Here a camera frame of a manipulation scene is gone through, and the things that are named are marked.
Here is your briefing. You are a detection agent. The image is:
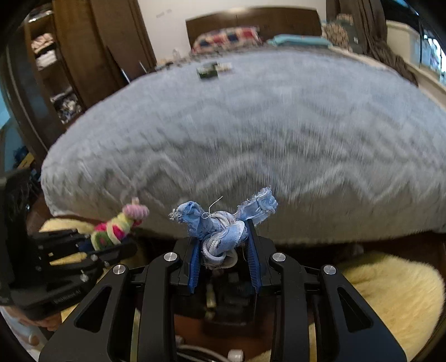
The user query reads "brown wooden headboard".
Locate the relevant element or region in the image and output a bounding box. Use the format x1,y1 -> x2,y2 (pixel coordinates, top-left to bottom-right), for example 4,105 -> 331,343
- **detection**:
185,7 -> 322,46

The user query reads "colourful knitted yarn toy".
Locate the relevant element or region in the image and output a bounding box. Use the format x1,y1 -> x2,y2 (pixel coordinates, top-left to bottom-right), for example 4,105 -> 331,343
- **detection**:
90,198 -> 150,251

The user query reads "folded light blue cloth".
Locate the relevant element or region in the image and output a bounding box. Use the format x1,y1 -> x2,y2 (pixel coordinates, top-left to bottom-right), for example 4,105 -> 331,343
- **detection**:
267,34 -> 332,48

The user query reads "white cable with plugs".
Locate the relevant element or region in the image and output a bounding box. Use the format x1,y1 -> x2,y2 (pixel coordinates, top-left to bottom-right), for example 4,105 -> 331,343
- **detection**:
174,335 -> 245,362

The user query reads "cream fluffy slipper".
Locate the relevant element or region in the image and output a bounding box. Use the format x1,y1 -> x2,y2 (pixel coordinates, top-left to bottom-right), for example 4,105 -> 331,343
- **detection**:
38,218 -> 97,265
340,252 -> 445,361

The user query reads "dark wooden wardrobe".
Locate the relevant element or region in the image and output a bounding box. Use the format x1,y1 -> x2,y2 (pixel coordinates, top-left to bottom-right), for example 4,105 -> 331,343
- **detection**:
1,1 -> 156,164

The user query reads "brown curtain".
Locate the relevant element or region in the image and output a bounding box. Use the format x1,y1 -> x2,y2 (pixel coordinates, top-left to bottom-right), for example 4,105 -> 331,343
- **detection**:
327,0 -> 418,87

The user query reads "grey fluffy blanket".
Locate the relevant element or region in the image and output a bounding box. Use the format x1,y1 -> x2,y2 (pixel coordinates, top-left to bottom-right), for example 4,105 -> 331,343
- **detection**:
42,48 -> 445,242

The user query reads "cream fluffy slipper right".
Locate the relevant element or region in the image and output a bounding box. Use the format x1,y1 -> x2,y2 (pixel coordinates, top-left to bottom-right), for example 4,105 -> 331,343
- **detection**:
340,252 -> 445,361

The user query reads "patterned brown bag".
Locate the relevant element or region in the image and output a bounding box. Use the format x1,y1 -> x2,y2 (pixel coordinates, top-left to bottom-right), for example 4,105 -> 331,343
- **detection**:
322,14 -> 363,54

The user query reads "cream fluffy slipper left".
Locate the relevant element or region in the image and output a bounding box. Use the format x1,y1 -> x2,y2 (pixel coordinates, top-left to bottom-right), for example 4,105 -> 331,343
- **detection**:
38,218 -> 97,265

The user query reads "person's left hand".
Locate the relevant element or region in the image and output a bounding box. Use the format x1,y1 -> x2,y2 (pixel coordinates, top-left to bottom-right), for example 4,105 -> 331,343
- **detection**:
4,306 -> 62,332

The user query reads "plaid pillow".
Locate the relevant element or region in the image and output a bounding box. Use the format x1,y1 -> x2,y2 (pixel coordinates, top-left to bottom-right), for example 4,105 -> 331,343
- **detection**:
191,26 -> 262,53

